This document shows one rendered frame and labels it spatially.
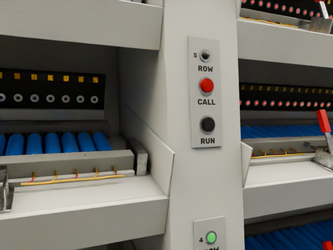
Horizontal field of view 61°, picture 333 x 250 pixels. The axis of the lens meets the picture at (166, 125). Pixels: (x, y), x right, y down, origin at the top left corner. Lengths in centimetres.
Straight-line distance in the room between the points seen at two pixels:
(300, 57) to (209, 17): 16
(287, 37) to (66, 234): 35
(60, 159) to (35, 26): 13
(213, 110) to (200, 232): 13
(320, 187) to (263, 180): 10
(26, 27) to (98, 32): 7
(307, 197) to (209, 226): 16
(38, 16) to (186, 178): 21
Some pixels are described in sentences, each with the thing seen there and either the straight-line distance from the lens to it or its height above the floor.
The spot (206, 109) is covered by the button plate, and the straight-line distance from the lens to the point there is 32.
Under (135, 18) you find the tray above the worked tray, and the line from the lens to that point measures 32.
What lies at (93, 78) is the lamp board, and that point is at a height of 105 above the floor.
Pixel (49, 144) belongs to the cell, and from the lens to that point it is 37.
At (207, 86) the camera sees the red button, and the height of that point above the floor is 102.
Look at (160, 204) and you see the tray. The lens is 31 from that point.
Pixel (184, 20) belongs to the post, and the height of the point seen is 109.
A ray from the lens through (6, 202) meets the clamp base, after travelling 29.
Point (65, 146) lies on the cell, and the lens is 37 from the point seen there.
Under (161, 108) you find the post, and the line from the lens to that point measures 31.
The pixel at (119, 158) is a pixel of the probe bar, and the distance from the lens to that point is 33.
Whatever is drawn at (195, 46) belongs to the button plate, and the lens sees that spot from 33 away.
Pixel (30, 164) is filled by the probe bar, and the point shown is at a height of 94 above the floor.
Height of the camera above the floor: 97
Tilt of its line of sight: 2 degrees up
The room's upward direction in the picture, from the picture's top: 2 degrees counter-clockwise
